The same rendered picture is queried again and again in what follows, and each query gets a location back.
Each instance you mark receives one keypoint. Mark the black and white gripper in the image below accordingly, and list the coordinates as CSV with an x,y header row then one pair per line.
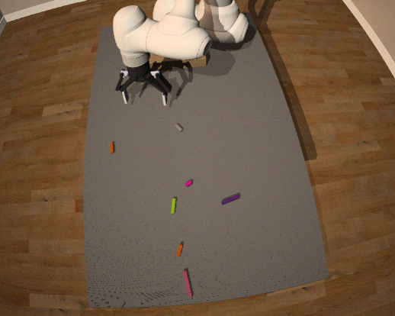
x,y
144,74

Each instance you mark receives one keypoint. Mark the purple rod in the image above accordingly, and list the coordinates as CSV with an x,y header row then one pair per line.
x,y
230,199

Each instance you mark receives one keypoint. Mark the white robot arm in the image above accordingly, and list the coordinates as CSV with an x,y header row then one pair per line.
x,y
175,32

